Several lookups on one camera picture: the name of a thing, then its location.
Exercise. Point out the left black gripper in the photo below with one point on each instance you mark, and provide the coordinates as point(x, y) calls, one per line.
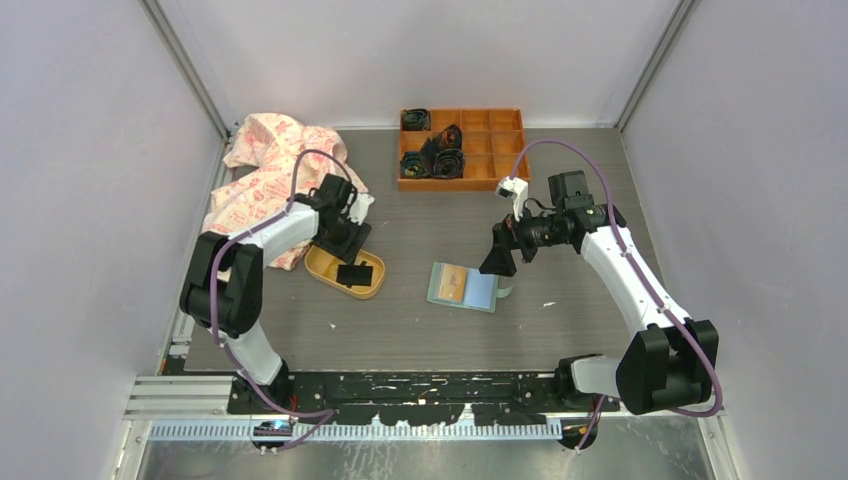
point(347, 251)

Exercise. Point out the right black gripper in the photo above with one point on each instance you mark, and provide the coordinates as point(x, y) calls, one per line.
point(500, 260)

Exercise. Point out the yellow oval tray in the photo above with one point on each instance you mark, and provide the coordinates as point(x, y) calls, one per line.
point(322, 266)

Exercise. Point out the light green card holder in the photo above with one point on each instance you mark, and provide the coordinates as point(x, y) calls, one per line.
point(481, 293)

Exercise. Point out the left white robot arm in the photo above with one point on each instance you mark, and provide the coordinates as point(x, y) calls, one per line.
point(223, 286)

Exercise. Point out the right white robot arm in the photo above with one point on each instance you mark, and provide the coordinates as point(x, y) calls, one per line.
point(669, 363)

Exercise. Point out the dark rolled sock bottom-left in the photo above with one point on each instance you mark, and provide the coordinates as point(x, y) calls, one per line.
point(412, 166)

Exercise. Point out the pink patterned cloth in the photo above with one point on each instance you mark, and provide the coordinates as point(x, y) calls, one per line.
point(288, 157)

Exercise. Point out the dark rolled sock bottom-middle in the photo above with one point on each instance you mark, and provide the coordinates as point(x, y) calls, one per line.
point(448, 164)

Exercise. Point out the orange compartment organizer box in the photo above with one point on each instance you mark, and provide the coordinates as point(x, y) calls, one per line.
point(492, 140)

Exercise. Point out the dark rolled sock middle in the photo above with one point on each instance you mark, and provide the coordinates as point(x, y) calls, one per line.
point(451, 137)

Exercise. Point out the dark rolled sock top-left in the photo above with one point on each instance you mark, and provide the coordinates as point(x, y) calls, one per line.
point(418, 119)

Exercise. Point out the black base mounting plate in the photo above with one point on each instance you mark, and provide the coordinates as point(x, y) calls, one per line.
point(506, 398)

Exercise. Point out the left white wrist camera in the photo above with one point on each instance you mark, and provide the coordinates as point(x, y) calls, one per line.
point(358, 210)

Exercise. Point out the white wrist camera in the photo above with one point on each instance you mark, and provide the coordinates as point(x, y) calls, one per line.
point(358, 210)
point(515, 189)

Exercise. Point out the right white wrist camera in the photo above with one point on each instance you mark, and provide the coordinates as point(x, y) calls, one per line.
point(515, 189)

